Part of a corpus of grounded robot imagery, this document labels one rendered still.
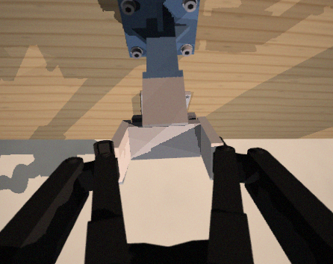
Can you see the dark grey metal block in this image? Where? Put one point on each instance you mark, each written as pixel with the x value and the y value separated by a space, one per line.
pixel 165 141

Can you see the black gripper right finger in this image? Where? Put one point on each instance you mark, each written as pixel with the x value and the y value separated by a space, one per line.
pixel 301 223

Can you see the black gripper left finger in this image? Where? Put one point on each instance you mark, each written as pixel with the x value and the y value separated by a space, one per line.
pixel 40 229

